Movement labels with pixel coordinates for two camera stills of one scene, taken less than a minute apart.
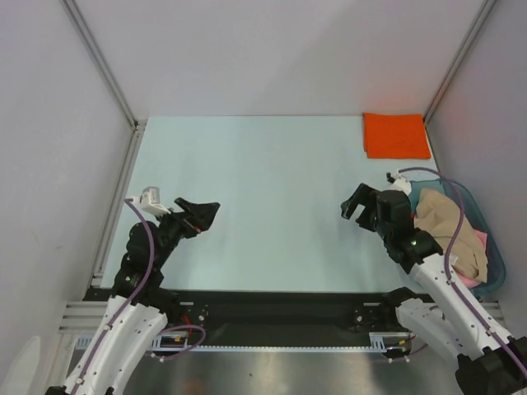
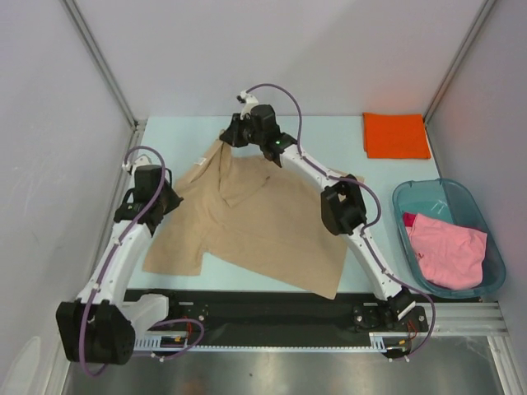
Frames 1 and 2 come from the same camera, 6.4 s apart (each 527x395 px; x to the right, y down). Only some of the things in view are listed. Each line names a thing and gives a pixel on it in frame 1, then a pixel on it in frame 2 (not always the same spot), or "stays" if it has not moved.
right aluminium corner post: (482, 17) stays
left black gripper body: (174, 227) -> (168, 198)
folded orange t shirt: (395, 136) stays
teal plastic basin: (496, 263) stays
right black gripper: (365, 195) -> (234, 133)
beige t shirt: (439, 216) -> (243, 219)
